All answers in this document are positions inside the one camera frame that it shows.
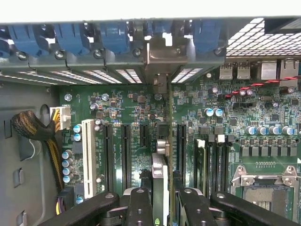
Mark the black sleeved power wire harness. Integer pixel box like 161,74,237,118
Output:
11,105,75,216

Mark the blue card retention clip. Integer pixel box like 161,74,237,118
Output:
0,25,10,58
192,19,227,54
100,22,131,55
8,23,49,57
53,23,91,56

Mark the short black expansion slot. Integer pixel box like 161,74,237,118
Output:
139,123,150,148

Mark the silver USB port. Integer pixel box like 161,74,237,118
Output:
219,62,234,80
237,61,251,80

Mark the green motherboard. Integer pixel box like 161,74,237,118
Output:
57,60,301,226

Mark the white expansion slot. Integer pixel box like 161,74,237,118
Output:
81,119,97,200

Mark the red black twisted wire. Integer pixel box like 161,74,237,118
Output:
224,75,301,98

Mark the CPU socket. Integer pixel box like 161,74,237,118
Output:
230,164,301,226

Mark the open black PC case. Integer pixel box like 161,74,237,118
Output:
0,16,301,226

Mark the silver ethernet port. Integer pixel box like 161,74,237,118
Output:
281,60,301,80

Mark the silver square port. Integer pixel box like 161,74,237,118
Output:
260,60,278,81

